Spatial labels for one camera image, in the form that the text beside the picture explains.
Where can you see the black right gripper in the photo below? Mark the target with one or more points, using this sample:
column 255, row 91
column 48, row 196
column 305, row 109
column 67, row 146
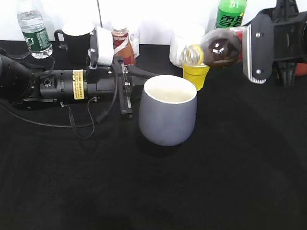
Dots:
column 282, row 43

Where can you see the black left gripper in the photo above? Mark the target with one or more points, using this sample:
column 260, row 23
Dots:
column 113, row 81

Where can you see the cola bottle red label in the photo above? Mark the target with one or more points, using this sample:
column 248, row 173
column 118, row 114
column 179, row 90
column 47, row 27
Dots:
column 220, row 47

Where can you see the grey mug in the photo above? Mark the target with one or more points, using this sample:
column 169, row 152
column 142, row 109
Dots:
column 167, row 112

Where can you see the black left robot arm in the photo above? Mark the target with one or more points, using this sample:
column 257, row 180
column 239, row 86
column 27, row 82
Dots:
column 27, row 88

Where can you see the green sprite bottle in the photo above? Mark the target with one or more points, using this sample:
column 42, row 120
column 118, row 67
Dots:
column 230, row 13

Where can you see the yellow paper cup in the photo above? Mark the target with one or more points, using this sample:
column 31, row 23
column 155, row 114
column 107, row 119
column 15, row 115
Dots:
column 196, row 74

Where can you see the nescafe coffee bottle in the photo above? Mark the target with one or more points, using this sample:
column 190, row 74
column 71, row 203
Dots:
column 121, row 43

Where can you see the small white carton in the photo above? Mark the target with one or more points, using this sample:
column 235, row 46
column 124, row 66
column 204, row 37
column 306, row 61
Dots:
column 135, row 40

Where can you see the red mug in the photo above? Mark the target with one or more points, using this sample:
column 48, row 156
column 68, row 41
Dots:
column 301, row 69

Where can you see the white mug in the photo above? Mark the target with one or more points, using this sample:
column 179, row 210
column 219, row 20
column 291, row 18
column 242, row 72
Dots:
column 184, row 35

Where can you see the black mug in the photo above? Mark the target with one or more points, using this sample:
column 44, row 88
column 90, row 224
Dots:
column 74, row 37

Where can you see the clear water bottle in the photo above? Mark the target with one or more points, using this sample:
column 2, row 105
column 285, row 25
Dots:
column 33, row 29

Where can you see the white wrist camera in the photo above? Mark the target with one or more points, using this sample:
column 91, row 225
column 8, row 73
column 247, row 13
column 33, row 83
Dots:
column 101, row 50

